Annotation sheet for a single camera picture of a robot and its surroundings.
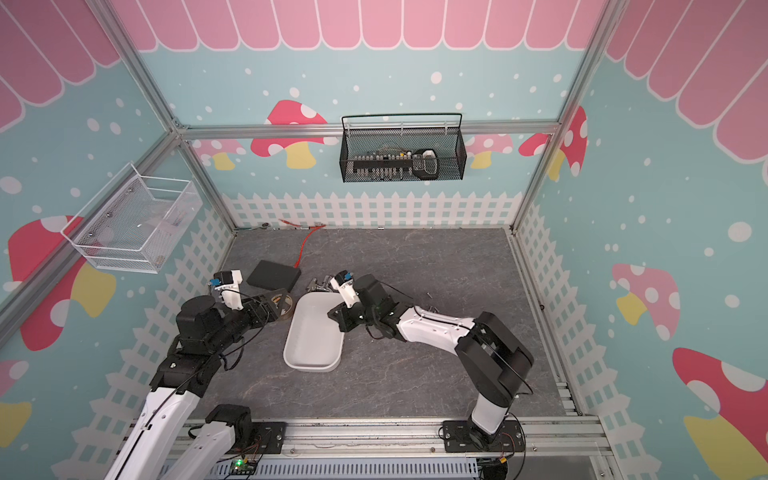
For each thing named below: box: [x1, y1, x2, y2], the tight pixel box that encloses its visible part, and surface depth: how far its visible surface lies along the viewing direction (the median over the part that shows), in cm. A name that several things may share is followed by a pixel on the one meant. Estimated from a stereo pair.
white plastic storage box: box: [283, 291, 346, 373], surface depth 91 cm
